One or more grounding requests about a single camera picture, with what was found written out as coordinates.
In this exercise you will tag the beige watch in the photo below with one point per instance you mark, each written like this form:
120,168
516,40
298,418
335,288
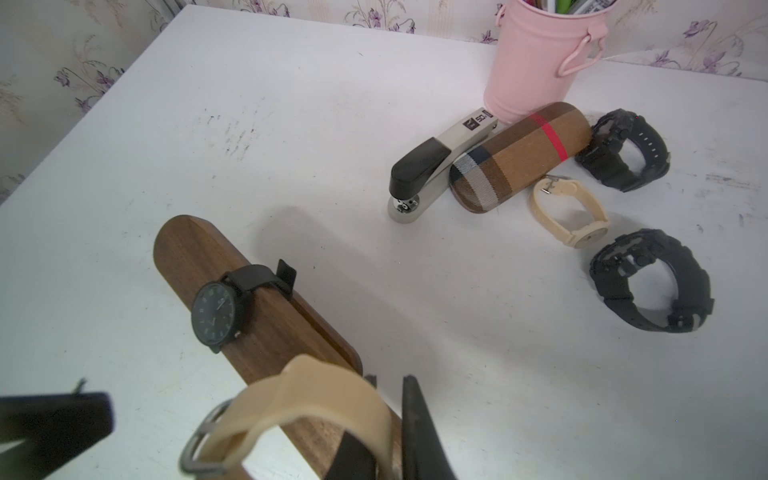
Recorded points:
568,211
305,388

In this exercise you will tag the pink pen bucket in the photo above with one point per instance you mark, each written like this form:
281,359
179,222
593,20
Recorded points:
538,56

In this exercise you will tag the pens in bucket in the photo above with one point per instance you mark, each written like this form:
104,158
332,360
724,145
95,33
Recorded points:
571,7

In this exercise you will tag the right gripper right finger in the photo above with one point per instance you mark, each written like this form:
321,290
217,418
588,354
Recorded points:
423,456

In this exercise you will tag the black sport watch near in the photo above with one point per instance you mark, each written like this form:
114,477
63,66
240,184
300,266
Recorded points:
651,281

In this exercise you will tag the black analog watch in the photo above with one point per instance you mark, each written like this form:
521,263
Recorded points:
220,308

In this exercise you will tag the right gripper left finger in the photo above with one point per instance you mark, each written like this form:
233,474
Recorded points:
45,432

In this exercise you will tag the black and beige stapler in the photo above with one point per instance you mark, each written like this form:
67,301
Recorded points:
420,177

